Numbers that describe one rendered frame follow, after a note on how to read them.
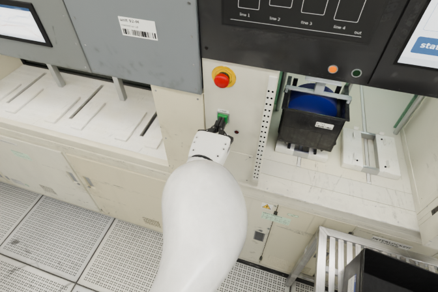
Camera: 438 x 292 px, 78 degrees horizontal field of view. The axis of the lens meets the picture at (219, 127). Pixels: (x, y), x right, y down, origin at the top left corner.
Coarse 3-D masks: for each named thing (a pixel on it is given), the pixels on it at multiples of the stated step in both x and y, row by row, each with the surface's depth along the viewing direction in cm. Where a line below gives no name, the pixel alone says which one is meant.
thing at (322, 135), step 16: (288, 80) 110; (320, 80) 93; (288, 96) 111; (336, 96) 99; (288, 112) 99; (304, 112) 97; (288, 128) 105; (304, 128) 102; (320, 128) 100; (336, 128) 98; (288, 144) 113; (304, 144) 108; (320, 144) 106
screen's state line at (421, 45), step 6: (420, 36) 51; (420, 42) 52; (426, 42) 52; (432, 42) 51; (414, 48) 53; (420, 48) 53; (426, 48) 52; (432, 48) 52; (426, 54) 53; (432, 54) 53
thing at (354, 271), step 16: (368, 256) 85; (384, 256) 82; (352, 272) 86; (368, 272) 92; (384, 272) 88; (400, 272) 84; (416, 272) 81; (432, 272) 78; (352, 288) 82; (368, 288) 90; (384, 288) 90; (400, 288) 90; (416, 288) 87; (432, 288) 83
